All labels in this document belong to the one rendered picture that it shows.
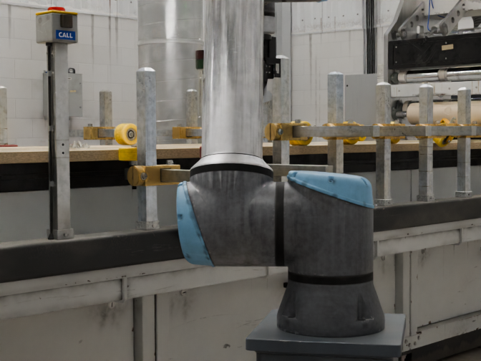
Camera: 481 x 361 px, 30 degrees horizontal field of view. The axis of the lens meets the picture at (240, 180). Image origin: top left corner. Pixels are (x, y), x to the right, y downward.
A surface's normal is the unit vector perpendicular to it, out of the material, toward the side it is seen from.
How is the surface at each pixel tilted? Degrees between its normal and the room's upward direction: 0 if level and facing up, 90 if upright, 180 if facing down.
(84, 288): 90
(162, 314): 90
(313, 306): 70
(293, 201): 52
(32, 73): 90
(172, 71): 90
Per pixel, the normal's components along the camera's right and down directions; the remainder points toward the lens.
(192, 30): 0.69, 0.04
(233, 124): 0.07, -0.21
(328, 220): -0.08, 0.05
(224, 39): -0.31, -0.20
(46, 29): -0.71, 0.04
